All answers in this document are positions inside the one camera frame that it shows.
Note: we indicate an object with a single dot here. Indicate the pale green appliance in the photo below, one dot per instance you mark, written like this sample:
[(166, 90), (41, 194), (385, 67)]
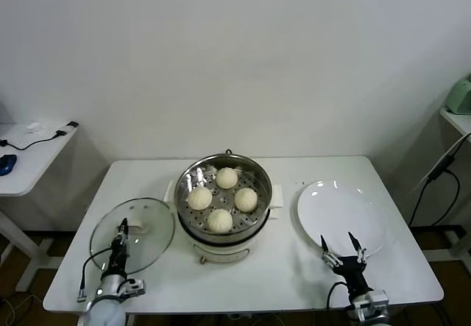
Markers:
[(461, 96)]

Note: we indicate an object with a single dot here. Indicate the blue computer mouse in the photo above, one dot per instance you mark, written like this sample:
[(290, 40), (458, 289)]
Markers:
[(6, 164)]

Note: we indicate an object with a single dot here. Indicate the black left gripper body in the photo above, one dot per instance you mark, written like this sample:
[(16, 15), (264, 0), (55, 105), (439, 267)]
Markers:
[(120, 259)]

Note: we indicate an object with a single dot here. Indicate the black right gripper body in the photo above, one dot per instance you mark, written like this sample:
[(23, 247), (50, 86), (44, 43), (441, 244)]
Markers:
[(353, 272)]

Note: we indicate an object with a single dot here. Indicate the white steamed baozi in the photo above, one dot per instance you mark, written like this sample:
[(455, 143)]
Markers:
[(200, 198), (226, 177), (246, 200), (220, 221)]

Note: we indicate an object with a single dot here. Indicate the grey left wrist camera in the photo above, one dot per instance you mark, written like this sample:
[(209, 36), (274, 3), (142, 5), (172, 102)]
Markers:
[(134, 287)]

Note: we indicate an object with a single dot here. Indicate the steel steamer basket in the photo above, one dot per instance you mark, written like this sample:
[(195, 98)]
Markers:
[(184, 190)]

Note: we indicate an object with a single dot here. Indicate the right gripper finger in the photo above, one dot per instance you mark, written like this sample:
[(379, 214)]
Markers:
[(328, 254), (360, 253)]

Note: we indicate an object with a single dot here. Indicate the glass pot lid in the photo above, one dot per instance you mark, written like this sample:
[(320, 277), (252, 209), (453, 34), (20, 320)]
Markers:
[(154, 223)]

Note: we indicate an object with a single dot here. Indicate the small white plastic object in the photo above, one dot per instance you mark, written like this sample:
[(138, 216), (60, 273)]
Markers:
[(35, 127)]

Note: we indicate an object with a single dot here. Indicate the white side table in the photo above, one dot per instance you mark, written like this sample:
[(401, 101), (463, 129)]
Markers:
[(37, 164)]

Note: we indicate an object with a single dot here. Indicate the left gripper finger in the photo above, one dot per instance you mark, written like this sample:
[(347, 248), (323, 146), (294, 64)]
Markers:
[(123, 234)]

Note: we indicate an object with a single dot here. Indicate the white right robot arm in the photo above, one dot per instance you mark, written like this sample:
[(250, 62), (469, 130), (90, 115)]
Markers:
[(368, 318)]

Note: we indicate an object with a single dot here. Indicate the white round plate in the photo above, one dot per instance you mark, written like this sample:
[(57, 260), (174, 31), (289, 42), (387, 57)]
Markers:
[(342, 212)]

